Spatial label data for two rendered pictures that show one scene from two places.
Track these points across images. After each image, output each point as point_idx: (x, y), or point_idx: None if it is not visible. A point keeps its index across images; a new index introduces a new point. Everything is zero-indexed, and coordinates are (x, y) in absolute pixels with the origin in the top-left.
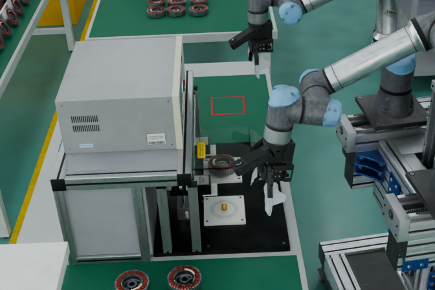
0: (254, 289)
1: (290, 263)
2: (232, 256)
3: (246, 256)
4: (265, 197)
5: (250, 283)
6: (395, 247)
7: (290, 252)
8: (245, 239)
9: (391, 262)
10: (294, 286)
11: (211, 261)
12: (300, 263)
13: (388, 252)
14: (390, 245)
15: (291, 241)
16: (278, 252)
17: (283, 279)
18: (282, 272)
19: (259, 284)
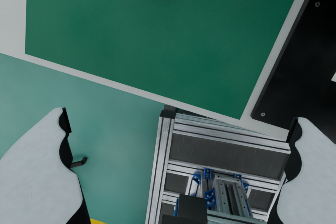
0: (206, 47)
1: (228, 107)
2: (281, 38)
3: (269, 58)
4: (53, 152)
5: (217, 45)
6: (187, 217)
7: (248, 116)
8: (298, 67)
9: (190, 198)
10: (191, 96)
11: (285, 2)
12: (225, 118)
13: (200, 204)
14: (200, 213)
15: (266, 125)
16: (256, 101)
17: (207, 89)
18: (219, 92)
19: (211, 57)
